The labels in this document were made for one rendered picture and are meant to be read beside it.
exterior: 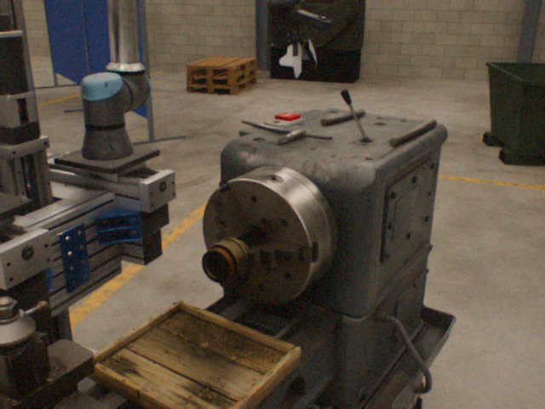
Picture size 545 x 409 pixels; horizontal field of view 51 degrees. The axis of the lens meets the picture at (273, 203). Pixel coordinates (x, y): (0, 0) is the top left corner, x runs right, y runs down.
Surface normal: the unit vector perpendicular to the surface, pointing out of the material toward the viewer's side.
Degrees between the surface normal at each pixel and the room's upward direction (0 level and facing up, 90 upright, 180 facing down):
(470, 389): 0
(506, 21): 90
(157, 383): 0
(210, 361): 0
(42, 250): 90
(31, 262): 90
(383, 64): 90
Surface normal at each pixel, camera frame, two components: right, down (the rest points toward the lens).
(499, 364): 0.01, -0.93
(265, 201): -0.55, 0.29
